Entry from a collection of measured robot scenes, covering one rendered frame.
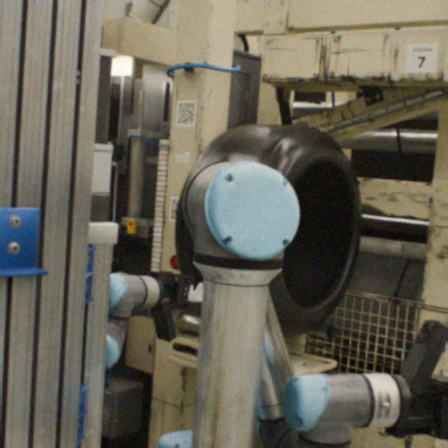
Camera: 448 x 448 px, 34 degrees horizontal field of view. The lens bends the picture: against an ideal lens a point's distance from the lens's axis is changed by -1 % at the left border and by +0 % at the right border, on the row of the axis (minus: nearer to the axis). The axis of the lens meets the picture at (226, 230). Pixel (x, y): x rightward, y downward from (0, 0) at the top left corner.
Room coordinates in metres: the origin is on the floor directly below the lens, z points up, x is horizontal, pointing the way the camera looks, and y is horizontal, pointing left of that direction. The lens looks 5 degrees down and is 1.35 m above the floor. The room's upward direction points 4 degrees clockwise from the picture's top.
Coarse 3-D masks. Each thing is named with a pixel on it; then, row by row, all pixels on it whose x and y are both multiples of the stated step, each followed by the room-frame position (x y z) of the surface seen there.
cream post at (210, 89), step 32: (192, 0) 2.23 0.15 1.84; (224, 0) 2.23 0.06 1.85; (192, 32) 2.22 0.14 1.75; (224, 32) 2.24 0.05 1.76; (224, 64) 2.25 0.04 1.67; (192, 96) 2.21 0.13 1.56; (224, 96) 2.26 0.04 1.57; (192, 128) 2.20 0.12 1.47; (224, 128) 2.27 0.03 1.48; (192, 160) 2.20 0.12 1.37; (160, 352) 2.24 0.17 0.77; (160, 384) 2.24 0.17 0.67; (192, 384) 2.22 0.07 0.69; (160, 416) 2.23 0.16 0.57; (192, 416) 2.23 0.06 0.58
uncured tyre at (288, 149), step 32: (256, 128) 2.04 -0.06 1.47; (288, 128) 1.99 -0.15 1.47; (224, 160) 1.94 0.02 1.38; (256, 160) 1.88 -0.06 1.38; (288, 160) 1.89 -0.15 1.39; (320, 160) 1.99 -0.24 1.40; (320, 192) 2.32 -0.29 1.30; (352, 192) 2.16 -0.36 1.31; (320, 224) 2.34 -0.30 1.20; (352, 224) 2.19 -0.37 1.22; (192, 256) 1.92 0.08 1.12; (288, 256) 2.38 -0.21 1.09; (320, 256) 2.32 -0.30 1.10; (352, 256) 2.18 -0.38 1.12; (288, 288) 2.31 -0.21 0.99; (320, 288) 2.25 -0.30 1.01; (288, 320) 1.93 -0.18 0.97; (320, 320) 2.07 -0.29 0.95
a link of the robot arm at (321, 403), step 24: (288, 384) 1.00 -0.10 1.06; (312, 384) 0.97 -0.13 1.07; (336, 384) 0.98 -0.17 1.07; (360, 384) 0.99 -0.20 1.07; (288, 408) 0.99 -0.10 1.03; (312, 408) 0.95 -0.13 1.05; (336, 408) 0.96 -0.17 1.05; (360, 408) 0.97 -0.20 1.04; (312, 432) 0.97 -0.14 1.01; (336, 432) 0.96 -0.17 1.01
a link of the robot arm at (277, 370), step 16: (192, 176) 1.02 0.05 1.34; (272, 304) 1.09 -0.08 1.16; (272, 320) 1.08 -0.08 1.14; (272, 336) 1.07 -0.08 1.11; (272, 352) 1.07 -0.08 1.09; (272, 368) 1.07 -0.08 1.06; (288, 368) 1.09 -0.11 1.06; (272, 384) 1.07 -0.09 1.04; (272, 400) 1.08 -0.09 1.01; (272, 416) 1.08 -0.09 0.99; (272, 432) 1.09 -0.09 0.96
